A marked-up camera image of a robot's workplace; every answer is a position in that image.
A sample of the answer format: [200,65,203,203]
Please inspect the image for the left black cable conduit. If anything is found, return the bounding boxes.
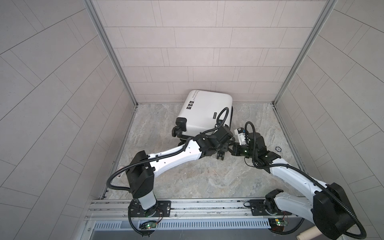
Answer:
[106,107,230,236]

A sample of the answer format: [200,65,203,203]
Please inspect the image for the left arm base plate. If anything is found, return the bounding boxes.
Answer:
[128,199,171,218]

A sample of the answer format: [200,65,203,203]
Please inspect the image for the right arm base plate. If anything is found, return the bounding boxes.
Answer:
[243,199,292,217]

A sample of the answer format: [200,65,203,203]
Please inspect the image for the aluminium mounting rail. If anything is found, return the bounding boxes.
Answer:
[83,196,334,221]

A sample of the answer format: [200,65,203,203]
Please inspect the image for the right black cable conduit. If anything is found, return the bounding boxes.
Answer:
[244,121,367,240]

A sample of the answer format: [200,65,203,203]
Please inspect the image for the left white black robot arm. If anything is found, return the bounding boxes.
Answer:
[126,126,233,211]

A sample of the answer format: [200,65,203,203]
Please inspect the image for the right circuit board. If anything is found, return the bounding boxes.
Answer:
[268,219,289,233]

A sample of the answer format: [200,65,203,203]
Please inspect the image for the black white suitcase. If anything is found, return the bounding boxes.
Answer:
[172,90,233,146]

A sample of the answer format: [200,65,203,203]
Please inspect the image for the left circuit board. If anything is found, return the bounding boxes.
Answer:
[139,221,158,230]

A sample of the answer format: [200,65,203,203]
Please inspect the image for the beige wooden handle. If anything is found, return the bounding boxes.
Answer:
[297,226,322,240]

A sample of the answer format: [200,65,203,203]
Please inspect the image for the black cable conduit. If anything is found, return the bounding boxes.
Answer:
[106,107,230,236]
[244,121,367,240]

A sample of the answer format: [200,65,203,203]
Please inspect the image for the circuit board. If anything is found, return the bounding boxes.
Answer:
[268,219,289,233]
[139,221,158,230]

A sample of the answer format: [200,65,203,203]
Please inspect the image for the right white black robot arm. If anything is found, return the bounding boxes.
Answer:
[230,128,358,240]

